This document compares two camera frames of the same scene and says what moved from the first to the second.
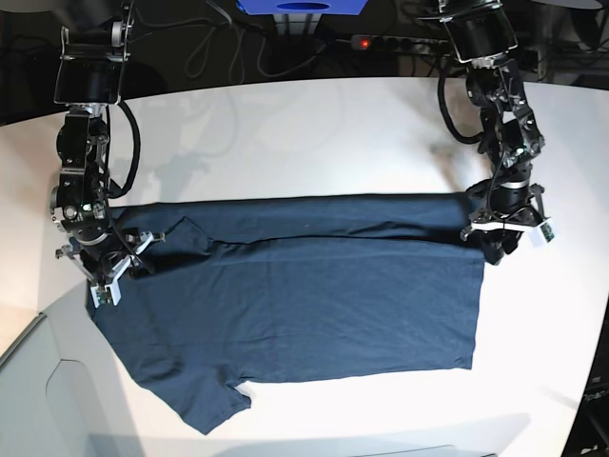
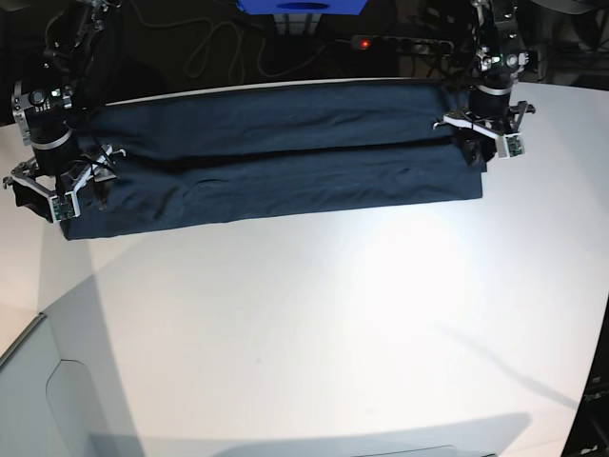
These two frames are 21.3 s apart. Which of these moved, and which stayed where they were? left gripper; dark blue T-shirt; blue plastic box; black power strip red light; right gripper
Moved: dark blue T-shirt; right gripper; left gripper
Stayed: blue plastic box; black power strip red light
